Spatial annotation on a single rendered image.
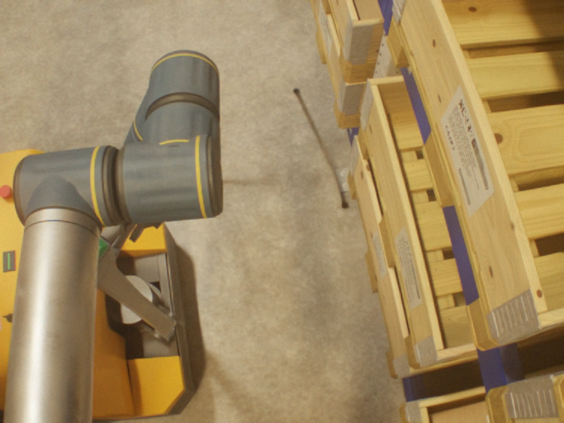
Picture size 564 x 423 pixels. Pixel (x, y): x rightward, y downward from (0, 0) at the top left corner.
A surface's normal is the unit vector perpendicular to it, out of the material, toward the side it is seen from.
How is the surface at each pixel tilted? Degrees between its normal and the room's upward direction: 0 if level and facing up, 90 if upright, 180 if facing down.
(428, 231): 0
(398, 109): 90
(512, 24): 0
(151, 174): 16
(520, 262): 90
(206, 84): 48
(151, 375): 22
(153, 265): 0
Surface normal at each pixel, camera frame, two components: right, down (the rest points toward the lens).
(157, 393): 0.36, -0.38
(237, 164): 0.00, -0.35
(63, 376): 0.65, -0.45
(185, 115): 0.20, -0.59
